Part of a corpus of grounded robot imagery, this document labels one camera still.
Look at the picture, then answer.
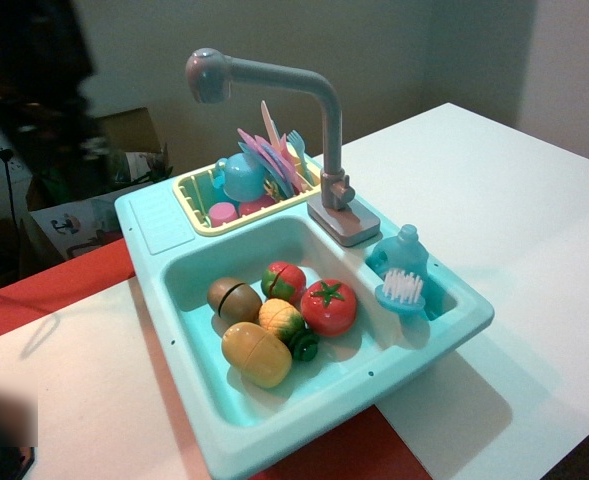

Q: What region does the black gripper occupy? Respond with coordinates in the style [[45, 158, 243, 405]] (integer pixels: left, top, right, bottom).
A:
[[0, 1, 109, 175]]

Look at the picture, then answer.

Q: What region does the grey toy faucet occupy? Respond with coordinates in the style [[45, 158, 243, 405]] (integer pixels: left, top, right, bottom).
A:
[[185, 48, 380, 247]]

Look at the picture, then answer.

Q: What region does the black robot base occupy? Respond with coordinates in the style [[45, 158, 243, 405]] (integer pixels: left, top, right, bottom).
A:
[[0, 447, 35, 480]]

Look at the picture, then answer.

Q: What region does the cardboard box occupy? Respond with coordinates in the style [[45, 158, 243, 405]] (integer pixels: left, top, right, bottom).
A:
[[18, 106, 174, 277]]

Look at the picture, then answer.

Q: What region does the yellow dish rack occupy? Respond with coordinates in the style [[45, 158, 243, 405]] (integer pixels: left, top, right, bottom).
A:
[[172, 155, 321, 237]]

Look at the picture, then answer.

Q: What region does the pink toy plate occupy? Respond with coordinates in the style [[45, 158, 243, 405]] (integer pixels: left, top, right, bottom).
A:
[[237, 128, 305, 193]]

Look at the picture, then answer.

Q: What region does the blue toy cup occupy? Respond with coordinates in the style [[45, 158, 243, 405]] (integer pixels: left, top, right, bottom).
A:
[[215, 153, 266, 202]]

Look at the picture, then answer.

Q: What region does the pink toy cup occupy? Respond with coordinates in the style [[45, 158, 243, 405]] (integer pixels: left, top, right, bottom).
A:
[[208, 202, 238, 228]]

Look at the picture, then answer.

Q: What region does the pink toy knife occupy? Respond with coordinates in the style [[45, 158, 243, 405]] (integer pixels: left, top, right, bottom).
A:
[[261, 100, 280, 149]]

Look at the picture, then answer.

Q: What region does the red mat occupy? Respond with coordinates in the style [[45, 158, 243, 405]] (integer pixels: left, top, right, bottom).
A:
[[0, 239, 135, 336]]

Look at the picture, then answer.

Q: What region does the red toy cup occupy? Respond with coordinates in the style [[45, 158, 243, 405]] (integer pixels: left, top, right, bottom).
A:
[[238, 194, 276, 217]]

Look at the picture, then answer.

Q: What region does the blue toy fork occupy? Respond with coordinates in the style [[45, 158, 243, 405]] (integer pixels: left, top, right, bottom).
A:
[[287, 130, 313, 185]]

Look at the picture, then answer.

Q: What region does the blue toy plate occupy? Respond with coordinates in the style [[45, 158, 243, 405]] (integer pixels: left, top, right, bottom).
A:
[[238, 141, 294, 199]]

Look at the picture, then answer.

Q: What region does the brown toy kiwi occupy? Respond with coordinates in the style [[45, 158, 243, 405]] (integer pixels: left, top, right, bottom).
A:
[[207, 277, 262, 324]]

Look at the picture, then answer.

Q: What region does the red green toy apple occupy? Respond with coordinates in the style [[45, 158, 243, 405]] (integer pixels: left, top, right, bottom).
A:
[[261, 261, 307, 305]]

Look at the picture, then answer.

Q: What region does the toy pineapple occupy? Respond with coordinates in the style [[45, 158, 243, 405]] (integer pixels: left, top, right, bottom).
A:
[[258, 298, 319, 362]]

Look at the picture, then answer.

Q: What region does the yellow toy potato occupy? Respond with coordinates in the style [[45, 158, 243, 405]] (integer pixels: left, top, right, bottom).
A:
[[221, 322, 292, 388]]

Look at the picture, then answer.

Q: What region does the red toy tomato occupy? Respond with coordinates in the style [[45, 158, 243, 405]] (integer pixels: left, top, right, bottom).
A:
[[300, 279, 357, 337]]

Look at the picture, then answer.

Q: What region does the blue toy soap bottle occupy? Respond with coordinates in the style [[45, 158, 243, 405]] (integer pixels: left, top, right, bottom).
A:
[[365, 224, 429, 280]]

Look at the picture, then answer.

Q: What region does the turquoise toy sink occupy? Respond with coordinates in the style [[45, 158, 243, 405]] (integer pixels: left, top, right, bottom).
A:
[[115, 167, 494, 479]]

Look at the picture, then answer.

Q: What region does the blue scrub brush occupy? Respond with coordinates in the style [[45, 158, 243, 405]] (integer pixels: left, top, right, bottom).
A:
[[374, 268, 426, 314]]

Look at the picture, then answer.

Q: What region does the black power cable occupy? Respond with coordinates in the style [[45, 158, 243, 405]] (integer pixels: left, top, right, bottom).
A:
[[0, 148, 21, 236]]

